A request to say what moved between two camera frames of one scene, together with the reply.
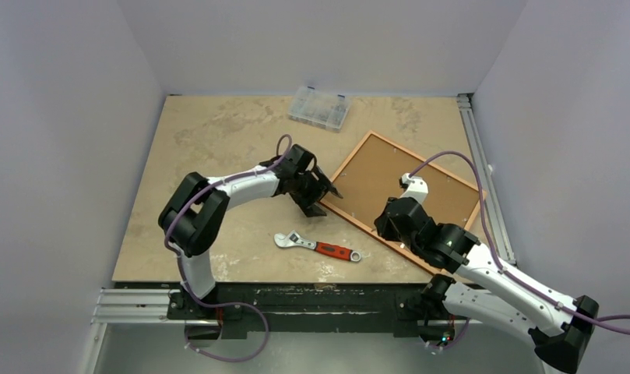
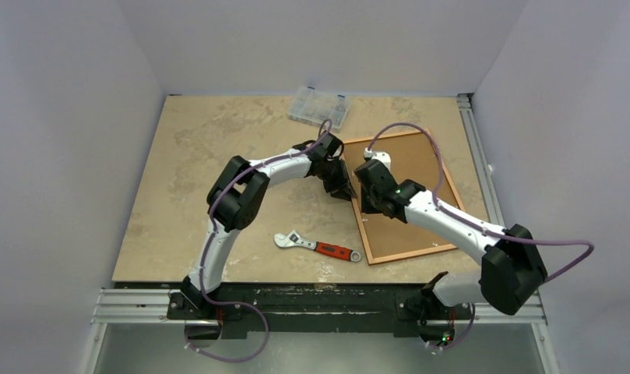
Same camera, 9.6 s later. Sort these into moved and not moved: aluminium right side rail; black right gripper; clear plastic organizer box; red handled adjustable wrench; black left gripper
Moved: black left gripper; black right gripper
Not moved: clear plastic organizer box; aluminium right side rail; red handled adjustable wrench
